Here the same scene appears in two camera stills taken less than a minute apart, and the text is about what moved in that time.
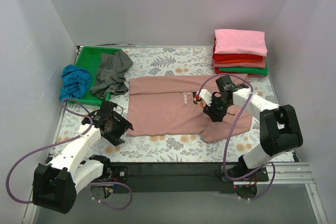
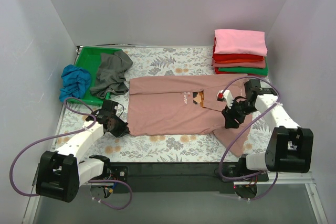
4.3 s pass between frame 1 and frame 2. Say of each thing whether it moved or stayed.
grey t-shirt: stayed
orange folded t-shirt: stayed
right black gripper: moved
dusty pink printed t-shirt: moved
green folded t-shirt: stayed
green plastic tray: stayed
